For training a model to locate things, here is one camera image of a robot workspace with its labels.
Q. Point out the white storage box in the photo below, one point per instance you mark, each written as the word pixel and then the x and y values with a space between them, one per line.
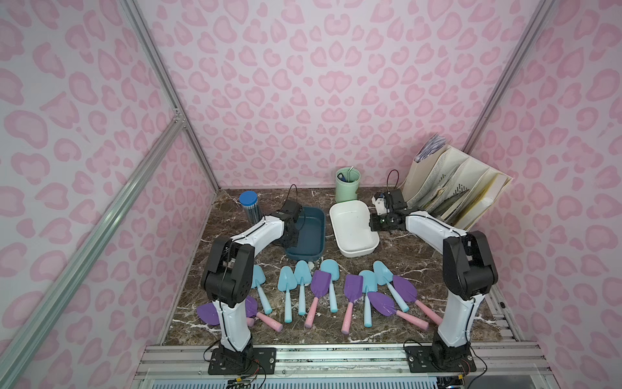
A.
pixel 350 222

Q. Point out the pointed purple shovel right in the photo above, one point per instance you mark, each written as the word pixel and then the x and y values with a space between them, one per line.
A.
pixel 386 306

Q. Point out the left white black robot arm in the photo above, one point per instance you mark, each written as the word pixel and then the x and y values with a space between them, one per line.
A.
pixel 228 272

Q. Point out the blue shovel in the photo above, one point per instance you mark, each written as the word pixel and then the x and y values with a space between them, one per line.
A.
pixel 258 280
pixel 303 278
pixel 330 266
pixel 287 282

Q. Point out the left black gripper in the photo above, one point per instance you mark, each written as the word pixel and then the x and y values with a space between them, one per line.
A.
pixel 293 231

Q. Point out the square purple shovel far left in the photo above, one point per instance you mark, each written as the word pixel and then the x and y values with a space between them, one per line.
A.
pixel 265 318

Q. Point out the aluminium frame rail front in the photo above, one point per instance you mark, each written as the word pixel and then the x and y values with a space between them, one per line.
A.
pixel 494 365

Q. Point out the blue shovel right angled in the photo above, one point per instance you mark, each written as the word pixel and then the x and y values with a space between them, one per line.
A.
pixel 385 276

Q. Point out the green pen cup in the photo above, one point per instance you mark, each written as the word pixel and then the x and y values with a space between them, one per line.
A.
pixel 347 183

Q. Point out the blue shovel right vertical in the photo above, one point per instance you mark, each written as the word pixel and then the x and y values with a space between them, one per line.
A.
pixel 369 285

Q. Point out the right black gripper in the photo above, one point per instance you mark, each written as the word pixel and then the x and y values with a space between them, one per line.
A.
pixel 376 222

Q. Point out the round purple shovel pink handle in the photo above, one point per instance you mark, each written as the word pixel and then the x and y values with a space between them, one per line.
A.
pixel 208 314

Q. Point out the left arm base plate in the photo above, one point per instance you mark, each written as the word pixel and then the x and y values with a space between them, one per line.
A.
pixel 227 362

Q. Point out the blue lid pen tube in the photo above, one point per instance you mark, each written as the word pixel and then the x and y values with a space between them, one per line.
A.
pixel 249 200

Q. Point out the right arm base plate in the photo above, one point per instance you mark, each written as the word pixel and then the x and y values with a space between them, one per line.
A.
pixel 419 359

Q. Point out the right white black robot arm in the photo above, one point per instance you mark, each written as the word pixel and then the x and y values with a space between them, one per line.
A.
pixel 469 271

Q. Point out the dark teal storage box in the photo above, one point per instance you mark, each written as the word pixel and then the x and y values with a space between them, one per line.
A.
pixel 312 236

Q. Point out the white file organizer rack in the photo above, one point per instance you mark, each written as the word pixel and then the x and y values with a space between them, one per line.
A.
pixel 450 185

